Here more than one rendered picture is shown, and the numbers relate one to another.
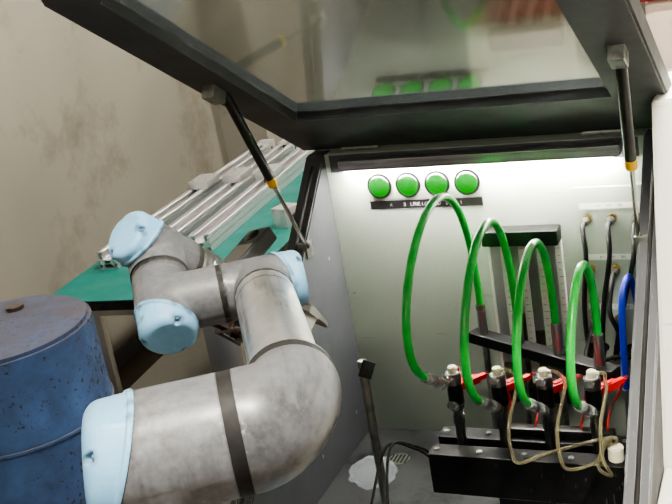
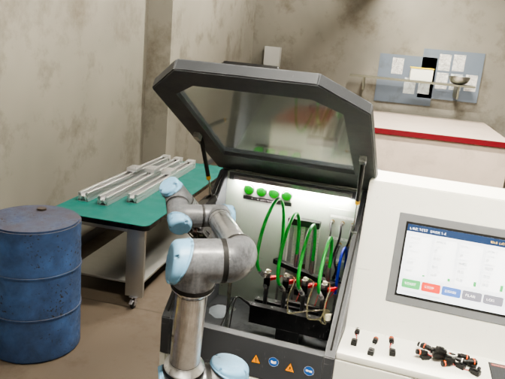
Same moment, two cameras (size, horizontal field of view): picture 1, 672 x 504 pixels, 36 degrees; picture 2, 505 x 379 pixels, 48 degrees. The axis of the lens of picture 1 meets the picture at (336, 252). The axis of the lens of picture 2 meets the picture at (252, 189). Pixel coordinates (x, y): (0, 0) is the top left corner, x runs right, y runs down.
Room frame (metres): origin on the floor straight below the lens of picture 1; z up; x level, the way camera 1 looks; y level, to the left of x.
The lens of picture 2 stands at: (-0.54, 0.28, 2.04)
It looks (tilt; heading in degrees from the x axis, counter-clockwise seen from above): 15 degrees down; 351
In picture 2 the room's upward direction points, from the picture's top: 5 degrees clockwise
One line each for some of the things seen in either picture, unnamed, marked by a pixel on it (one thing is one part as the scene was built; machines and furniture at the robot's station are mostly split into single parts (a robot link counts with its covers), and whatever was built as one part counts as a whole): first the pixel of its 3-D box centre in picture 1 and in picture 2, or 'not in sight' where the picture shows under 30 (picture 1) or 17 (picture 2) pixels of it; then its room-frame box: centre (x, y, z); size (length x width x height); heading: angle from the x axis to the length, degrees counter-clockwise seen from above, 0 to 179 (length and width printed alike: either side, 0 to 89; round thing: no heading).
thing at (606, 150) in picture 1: (471, 157); (291, 186); (1.86, -0.28, 1.43); 0.54 x 0.03 x 0.02; 64
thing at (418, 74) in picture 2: not in sight; (421, 74); (9.41, -4.20, 1.71); 0.42 x 0.34 x 0.23; 69
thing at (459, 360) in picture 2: not in sight; (448, 356); (1.16, -0.76, 1.01); 0.23 x 0.11 x 0.06; 64
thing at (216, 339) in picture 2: not in sight; (243, 353); (1.40, -0.06, 0.87); 0.62 x 0.04 x 0.16; 64
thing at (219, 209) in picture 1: (259, 263); (153, 215); (4.54, 0.36, 0.40); 2.21 x 0.83 x 0.81; 159
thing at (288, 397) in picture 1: (279, 343); (230, 236); (1.03, 0.08, 1.48); 0.49 x 0.11 x 0.12; 6
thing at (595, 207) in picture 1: (612, 268); (338, 244); (1.75, -0.50, 1.20); 0.13 x 0.03 x 0.31; 64
